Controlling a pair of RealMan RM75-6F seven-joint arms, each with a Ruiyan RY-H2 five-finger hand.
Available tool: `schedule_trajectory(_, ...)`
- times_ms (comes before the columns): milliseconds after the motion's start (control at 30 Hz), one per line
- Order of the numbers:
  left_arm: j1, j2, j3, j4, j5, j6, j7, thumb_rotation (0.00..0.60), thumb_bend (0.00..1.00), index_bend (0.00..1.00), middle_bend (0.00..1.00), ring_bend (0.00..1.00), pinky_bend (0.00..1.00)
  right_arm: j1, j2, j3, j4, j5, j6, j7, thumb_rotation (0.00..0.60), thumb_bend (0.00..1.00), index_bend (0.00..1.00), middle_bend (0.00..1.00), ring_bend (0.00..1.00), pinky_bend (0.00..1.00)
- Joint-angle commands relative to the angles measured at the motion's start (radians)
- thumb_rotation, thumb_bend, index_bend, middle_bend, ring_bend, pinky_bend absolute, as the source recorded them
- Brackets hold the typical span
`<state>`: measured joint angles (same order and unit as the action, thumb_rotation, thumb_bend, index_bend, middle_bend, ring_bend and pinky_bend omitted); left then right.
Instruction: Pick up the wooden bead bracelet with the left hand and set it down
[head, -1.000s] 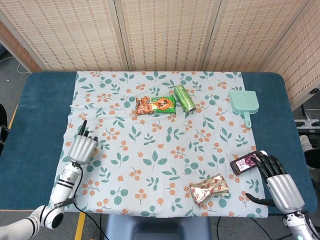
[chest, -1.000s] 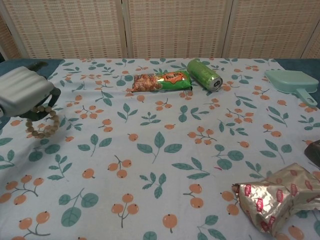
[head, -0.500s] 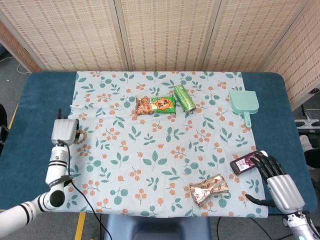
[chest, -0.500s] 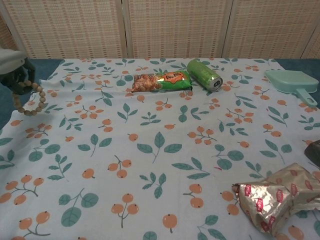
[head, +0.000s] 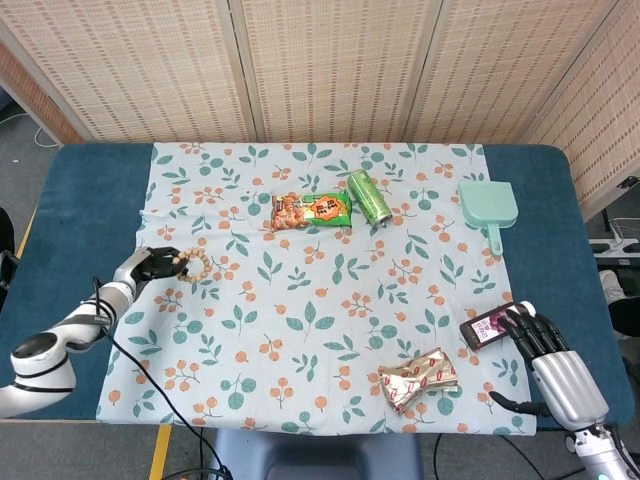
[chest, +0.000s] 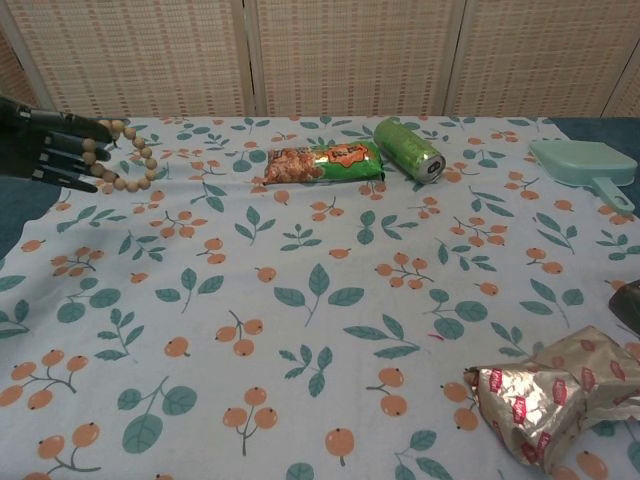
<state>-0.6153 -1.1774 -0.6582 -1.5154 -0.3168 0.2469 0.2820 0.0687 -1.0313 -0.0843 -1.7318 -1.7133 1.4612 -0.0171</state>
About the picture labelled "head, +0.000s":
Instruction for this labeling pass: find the white shoe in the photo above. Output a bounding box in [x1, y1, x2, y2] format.
[598, 268, 624, 304]

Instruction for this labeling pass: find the dark purple snack packet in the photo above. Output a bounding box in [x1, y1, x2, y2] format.
[459, 301, 519, 352]

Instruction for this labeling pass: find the beige bamboo screen panel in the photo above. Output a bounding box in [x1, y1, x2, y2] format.
[0, 0, 257, 145]
[522, 0, 640, 221]
[403, 0, 624, 146]
[230, 0, 444, 145]

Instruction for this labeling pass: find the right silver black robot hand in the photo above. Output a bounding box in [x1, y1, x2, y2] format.
[488, 300, 610, 431]

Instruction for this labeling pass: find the green drink can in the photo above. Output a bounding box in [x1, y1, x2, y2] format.
[346, 169, 393, 229]

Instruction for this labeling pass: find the brownish bamboo screen panel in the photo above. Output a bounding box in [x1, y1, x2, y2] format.
[0, 42, 81, 146]

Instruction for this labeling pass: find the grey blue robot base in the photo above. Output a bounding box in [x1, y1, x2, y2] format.
[207, 428, 424, 480]

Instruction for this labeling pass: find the white floor cable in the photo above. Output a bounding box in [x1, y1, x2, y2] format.
[0, 112, 61, 149]

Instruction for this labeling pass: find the green orange snack packet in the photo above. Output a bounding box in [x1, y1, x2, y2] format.
[270, 188, 354, 234]

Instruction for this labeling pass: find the gold foil snack packet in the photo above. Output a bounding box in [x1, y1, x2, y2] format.
[378, 347, 460, 415]

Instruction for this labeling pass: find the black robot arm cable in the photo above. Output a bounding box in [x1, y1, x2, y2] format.
[92, 277, 232, 480]

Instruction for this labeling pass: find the wooden bead bracelet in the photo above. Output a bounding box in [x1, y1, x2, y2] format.
[172, 248, 215, 286]

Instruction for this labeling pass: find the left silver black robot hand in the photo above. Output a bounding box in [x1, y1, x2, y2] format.
[113, 245, 190, 297]

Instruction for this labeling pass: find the black chair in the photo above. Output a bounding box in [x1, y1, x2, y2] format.
[0, 207, 21, 311]

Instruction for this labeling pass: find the floral leaf print tablecloth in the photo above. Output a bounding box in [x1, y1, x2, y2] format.
[94, 142, 539, 435]

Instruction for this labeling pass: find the mint green plastic dustpan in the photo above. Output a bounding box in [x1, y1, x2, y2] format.
[457, 180, 519, 257]

